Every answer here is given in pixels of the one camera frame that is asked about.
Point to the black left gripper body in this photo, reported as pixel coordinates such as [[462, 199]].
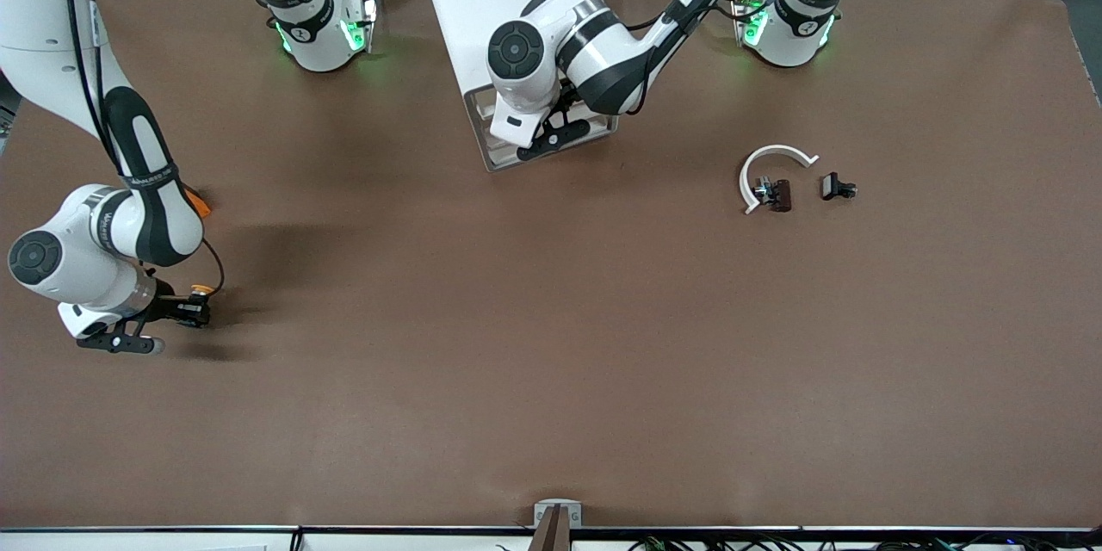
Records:
[[569, 106]]

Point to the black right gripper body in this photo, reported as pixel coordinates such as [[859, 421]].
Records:
[[171, 308]]

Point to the white plastic drawer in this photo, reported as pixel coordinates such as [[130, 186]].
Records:
[[480, 108]]

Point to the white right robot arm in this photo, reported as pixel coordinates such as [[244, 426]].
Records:
[[52, 34]]

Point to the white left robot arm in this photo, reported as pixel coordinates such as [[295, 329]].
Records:
[[551, 17]]

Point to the white drawer cabinet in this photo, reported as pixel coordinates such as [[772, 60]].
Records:
[[456, 0]]

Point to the black square push button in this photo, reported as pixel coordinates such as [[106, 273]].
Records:
[[832, 186]]

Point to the orange and black block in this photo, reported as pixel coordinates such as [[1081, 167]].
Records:
[[201, 205]]

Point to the small metal valve fitting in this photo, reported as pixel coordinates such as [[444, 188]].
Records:
[[762, 189]]

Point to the white C-shaped pipe clamp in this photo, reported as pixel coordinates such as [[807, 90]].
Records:
[[777, 150]]

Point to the black table edge strip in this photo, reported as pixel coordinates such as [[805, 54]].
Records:
[[172, 529]]

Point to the brown cylinder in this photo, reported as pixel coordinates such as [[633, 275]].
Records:
[[781, 195]]

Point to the brown paper table cover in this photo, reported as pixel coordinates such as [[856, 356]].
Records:
[[551, 344]]

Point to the grey bracket with brown post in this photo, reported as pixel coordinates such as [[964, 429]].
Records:
[[558, 525]]

